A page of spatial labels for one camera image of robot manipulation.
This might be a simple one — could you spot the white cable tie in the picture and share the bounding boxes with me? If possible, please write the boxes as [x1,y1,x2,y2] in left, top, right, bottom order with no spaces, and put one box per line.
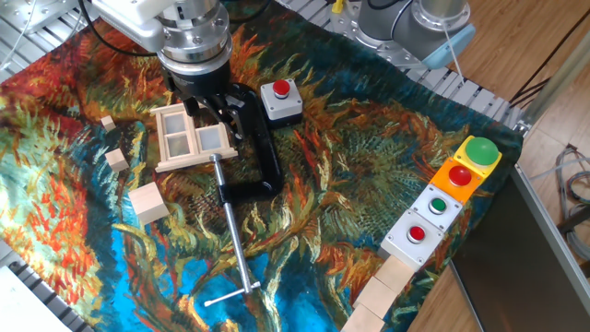
[440,18,466,88]

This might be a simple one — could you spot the black floor cable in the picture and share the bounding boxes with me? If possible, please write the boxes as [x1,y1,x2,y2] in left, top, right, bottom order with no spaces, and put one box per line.
[508,8,590,108]

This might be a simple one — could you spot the bundle of grey cables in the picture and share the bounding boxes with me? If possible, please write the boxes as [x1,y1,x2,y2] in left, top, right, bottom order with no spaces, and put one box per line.
[529,143,590,263]

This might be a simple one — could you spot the medium wooden cube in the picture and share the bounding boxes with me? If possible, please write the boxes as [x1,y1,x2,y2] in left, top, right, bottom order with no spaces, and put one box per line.
[104,148,130,173]

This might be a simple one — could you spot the wooden block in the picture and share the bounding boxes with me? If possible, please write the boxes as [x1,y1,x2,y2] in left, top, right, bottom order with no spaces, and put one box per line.
[339,302,386,332]
[353,275,398,320]
[373,254,415,295]

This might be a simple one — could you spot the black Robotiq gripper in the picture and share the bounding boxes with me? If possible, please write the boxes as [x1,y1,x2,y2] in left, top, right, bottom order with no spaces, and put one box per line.
[159,53,245,140]

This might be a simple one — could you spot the large wooden cube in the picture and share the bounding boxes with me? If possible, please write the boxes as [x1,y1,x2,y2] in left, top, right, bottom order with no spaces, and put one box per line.
[127,181,171,226]

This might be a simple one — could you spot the wooden sliding window model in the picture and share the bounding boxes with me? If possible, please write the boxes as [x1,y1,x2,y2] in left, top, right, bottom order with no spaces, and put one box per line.
[149,101,240,174]

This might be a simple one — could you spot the sunflower painting print cloth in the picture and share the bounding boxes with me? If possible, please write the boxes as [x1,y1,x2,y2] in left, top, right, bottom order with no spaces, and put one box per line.
[0,0,525,332]

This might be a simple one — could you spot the grey box red flat button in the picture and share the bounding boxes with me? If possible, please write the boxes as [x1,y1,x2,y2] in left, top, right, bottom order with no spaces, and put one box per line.
[378,207,446,272]

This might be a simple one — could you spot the silver mounting plate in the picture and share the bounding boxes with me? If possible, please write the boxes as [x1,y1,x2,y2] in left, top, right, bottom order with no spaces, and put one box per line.
[0,0,82,37]

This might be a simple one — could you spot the aluminium frame rail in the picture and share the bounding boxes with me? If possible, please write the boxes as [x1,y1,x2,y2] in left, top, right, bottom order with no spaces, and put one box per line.
[509,163,590,296]

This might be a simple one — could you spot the aluminium upright post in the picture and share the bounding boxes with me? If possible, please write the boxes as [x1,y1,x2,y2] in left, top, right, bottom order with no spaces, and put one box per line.
[514,41,590,135]

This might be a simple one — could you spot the orange box red button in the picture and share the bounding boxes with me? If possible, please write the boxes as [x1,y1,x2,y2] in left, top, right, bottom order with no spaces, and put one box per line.
[428,156,485,205]

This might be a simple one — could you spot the black C-clamp with steel screw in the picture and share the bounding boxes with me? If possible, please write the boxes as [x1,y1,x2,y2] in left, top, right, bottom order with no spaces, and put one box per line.
[204,82,285,308]

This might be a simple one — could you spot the thin white cable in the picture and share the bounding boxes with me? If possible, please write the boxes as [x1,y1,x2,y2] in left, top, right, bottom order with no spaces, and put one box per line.
[0,0,39,73]

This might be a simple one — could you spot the grey box green button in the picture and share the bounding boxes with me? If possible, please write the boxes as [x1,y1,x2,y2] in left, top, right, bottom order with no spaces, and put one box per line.
[408,183,465,231]

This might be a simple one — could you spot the grey box red push button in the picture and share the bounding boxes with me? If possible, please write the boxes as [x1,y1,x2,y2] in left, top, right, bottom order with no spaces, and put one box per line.
[260,77,304,129]

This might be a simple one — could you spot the dark metal panel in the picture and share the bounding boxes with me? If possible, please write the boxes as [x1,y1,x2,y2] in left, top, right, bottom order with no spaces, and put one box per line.
[449,172,586,332]

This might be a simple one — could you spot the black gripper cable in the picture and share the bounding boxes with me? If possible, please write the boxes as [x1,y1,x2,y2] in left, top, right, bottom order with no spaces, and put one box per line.
[77,0,159,59]

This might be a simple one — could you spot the yellow box green dome button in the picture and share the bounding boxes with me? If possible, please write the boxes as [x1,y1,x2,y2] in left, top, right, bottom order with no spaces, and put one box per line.
[454,135,503,179]

